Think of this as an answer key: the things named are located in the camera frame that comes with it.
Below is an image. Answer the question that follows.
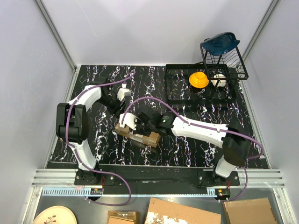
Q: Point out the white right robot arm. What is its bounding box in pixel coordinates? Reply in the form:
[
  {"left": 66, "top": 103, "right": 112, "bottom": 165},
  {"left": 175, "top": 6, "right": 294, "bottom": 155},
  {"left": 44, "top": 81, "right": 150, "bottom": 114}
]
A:
[{"left": 133, "top": 112, "right": 251, "bottom": 185}]

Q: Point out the flat cardboard sheet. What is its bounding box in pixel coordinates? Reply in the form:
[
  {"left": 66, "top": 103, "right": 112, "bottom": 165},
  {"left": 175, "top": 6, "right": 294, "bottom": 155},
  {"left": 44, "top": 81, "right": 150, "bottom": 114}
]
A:
[{"left": 145, "top": 198, "right": 221, "bottom": 224}]

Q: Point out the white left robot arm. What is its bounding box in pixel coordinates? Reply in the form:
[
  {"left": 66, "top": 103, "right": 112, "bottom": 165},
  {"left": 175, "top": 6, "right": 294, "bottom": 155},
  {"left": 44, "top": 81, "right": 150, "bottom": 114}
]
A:
[{"left": 56, "top": 85, "right": 131, "bottom": 185}]

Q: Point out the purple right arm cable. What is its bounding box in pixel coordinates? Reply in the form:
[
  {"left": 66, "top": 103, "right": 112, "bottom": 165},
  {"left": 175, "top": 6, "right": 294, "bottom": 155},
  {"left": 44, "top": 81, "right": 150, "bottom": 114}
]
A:
[{"left": 122, "top": 97, "right": 265, "bottom": 187}]

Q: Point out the small cardboard box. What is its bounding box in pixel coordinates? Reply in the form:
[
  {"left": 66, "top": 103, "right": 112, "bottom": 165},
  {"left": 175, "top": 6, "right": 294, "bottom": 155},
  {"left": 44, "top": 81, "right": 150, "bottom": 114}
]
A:
[{"left": 107, "top": 210, "right": 140, "bottom": 224}]

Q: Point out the brown cardboard express box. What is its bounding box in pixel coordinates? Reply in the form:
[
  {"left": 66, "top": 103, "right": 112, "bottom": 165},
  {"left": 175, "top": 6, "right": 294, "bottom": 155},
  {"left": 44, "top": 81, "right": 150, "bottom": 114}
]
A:
[{"left": 115, "top": 123, "right": 161, "bottom": 148}]

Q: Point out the yellow plastic cup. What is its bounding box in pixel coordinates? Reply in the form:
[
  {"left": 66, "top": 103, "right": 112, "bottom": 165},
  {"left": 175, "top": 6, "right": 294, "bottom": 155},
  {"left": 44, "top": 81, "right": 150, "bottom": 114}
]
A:
[{"left": 189, "top": 71, "right": 209, "bottom": 89}]

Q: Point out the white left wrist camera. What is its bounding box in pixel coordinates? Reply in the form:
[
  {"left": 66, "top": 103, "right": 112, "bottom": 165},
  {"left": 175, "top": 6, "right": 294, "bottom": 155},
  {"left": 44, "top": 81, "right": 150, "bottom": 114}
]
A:
[{"left": 117, "top": 88, "right": 131, "bottom": 101}]

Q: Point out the blue bowl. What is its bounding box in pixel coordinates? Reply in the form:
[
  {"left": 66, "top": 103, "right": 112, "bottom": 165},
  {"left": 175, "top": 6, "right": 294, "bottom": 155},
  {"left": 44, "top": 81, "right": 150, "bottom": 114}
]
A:
[{"left": 205, "top": 32, "right": 241, "bottom": 56}]

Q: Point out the white small cup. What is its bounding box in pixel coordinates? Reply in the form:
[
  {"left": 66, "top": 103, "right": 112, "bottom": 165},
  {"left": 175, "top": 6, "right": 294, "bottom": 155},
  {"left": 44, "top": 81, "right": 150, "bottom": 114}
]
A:
[{"left": 211, "top": 73, "right": 227, "bottom": 88}]

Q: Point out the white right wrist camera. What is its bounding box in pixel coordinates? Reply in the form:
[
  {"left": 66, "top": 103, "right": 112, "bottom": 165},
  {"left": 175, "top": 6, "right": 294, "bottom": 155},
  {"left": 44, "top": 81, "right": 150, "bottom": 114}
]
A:
[{"left": 119, "top": 113, "right": 136, "bottom": 130}]

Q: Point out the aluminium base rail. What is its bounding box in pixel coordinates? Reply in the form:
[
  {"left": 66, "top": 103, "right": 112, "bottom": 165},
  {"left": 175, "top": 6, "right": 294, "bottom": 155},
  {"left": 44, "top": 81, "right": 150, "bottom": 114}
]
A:
[{"left": 28, "top": 168, "right": 234, "bottom": 196}]

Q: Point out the black drain tray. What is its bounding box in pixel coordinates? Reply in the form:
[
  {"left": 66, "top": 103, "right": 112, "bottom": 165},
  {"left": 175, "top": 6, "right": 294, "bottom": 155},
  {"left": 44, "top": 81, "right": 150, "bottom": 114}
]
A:
[{"left": 164, "top": 63, "right": 238, "bottom": 105}]

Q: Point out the cardboard box at corner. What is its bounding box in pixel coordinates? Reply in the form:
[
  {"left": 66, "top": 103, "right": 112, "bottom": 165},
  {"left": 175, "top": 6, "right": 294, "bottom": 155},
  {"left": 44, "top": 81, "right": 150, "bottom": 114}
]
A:
[{"left": 222, "top": 198, "right": 277, "bottom": 224}]

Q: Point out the black wire dish rack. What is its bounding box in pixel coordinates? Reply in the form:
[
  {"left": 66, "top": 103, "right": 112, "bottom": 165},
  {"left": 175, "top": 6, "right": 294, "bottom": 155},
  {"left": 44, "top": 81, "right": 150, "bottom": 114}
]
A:
[{"left": 200, "top": 43, "right": 249, "bottom": 83}]

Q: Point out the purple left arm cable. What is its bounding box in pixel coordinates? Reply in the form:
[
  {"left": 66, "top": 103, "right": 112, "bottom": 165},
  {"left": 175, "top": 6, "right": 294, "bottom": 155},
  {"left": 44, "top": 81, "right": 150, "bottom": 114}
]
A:
[{"left": 65, "top": 71, "right": 136, "bottom": 207}]

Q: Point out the patterned ceramic plate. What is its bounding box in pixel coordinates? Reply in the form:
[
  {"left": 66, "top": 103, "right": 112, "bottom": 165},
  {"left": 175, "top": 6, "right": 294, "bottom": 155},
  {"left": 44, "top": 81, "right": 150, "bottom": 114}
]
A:
[{"left": 33, "top": 206, "right": 77, "bottom": 224}]

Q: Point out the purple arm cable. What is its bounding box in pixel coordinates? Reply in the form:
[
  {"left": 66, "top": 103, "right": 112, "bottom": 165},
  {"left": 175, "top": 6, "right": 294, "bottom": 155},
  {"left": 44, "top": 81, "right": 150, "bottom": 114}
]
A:
[
  {"left": 122, "top": 97, "right": 265, "bottom": 187},
  {"left": 65, "top": 71, "right": 136, "bottom": 207}
]

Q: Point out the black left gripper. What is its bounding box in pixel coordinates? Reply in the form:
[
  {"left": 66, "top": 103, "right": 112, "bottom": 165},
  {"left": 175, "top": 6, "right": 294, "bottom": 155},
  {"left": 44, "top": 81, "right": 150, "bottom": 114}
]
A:
[{"left": 97, "top": 94, "right": 127, "bottom": 119}]

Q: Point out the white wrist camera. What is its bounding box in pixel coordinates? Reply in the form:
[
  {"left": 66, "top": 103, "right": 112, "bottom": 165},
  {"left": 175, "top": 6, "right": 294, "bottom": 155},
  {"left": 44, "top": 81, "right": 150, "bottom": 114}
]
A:
[
  {"left": 117, "top": 88, "right": 131, "bottom": 101},
  {"left": 119, "top": 113, "right": 136, "bottom": 130}
]

